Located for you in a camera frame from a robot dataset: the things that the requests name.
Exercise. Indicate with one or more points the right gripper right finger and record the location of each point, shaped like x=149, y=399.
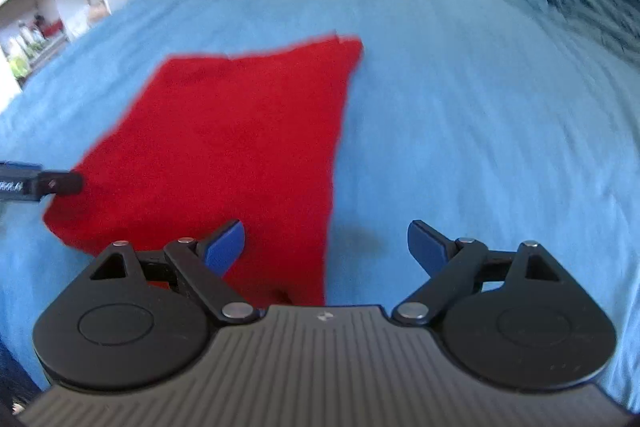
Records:
x=451, y=267

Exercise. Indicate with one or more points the red knit sweater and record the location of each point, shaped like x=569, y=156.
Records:
x=213, y=139

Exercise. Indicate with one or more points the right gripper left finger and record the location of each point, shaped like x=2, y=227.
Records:
x=201, y=265

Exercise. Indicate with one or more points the blue bed sheet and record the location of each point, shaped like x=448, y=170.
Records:
x=484, y=118

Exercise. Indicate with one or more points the white shelf desk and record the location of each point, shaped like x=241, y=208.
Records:
x=68, y=19

